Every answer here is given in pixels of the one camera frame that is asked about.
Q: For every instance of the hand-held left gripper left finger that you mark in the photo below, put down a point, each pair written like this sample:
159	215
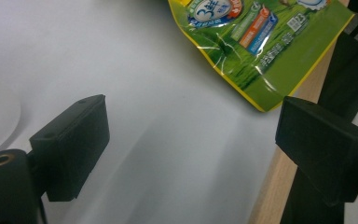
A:
71	146

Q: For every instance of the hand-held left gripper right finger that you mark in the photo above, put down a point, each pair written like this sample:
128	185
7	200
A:
326	149

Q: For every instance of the green snack bag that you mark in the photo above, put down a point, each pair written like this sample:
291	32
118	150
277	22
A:
261	46

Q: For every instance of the black metal stand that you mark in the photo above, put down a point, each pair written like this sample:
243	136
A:
348	77

